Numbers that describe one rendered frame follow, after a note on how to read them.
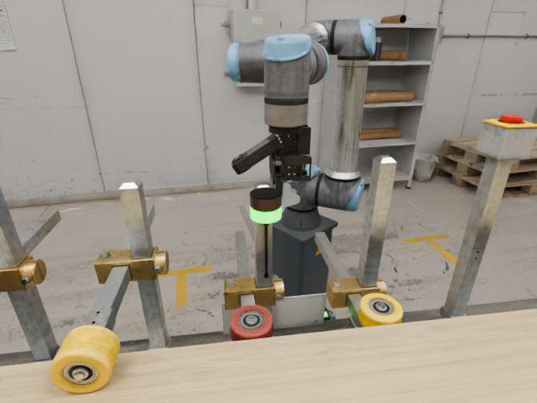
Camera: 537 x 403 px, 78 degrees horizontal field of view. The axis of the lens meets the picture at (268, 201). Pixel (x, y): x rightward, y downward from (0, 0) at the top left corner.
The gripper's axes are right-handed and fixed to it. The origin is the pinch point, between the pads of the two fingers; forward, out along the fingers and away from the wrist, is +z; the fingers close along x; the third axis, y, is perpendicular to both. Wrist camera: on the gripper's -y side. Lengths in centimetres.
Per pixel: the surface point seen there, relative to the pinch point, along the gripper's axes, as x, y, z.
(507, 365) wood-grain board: -37, 32, 11
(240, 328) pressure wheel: -24.6, -9.9, 10.3
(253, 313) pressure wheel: -20.9, -7.3, 10.5
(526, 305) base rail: -7, 71, 31
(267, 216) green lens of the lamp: -15.6, -3.9, -6.9
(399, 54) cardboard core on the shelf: 256, 160, -29
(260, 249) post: -9.6, -4.7, 4.0
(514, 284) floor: 78, 166, 101
